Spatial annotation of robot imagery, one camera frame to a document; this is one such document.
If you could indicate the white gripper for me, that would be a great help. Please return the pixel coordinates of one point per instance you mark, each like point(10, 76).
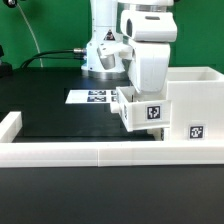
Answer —
point(148, 35)

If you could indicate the white drawer box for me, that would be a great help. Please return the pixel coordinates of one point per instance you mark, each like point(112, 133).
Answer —
point(141, 112)
point(157, 133)

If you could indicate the white drawer box front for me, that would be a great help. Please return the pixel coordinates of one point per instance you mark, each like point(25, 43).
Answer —
point(157, 133)

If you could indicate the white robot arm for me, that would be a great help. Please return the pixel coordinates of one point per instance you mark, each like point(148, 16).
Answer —
point(106, 20)

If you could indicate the white drawer cabinet housing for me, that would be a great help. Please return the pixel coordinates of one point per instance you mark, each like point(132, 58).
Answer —
point(195, 104)

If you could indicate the white marker tag sheet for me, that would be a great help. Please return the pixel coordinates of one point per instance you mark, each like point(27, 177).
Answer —
point(91, 96)

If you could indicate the black object at left edge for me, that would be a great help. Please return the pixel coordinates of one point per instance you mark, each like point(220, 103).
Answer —
point(5, 67)

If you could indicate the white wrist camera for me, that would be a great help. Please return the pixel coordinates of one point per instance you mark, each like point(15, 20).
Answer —
point(107, 52)

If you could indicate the white border fence frame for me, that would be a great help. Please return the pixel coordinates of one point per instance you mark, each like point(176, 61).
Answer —
point(100, 154)

